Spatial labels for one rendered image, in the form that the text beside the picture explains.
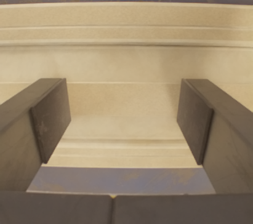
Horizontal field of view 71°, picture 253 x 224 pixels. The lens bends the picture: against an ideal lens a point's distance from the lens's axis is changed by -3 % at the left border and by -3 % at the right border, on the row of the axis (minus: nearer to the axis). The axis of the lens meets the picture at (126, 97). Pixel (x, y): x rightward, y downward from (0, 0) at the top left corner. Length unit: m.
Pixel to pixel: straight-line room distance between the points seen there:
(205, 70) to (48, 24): 0.16
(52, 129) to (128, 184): 0.17
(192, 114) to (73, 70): 0.12
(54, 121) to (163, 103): 0.11
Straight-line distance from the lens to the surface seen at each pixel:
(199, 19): 0.19
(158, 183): 0.30
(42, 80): 0.20
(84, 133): 0.23
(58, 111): 0.18
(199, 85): 0.18
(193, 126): 0.16
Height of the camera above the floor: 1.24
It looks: 68 degrees down
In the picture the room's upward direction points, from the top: 179 degrees counter-clockwise
